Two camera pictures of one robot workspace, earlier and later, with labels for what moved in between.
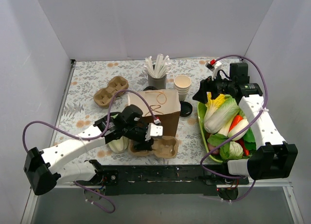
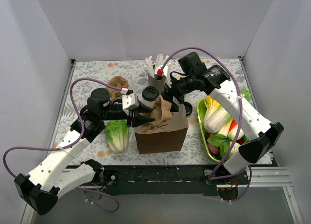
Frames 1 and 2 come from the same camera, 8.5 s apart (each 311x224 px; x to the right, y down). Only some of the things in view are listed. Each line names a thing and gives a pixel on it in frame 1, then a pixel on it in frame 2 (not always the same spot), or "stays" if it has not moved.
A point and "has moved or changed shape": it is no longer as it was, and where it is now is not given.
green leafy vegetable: [216, 139] stays
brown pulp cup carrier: [103, 96] stays
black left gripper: [142, 138] to [130, 116]
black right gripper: [207, 87] to [168, 95]
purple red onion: [210, 147] stays
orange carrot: [236, 119] stays
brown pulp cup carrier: [164, 147] to [161, 112]
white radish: [237, 128] stays
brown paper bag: [165, 105] has moved or changed shape
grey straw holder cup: [159, 83] stays
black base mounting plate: [164, 180] stays
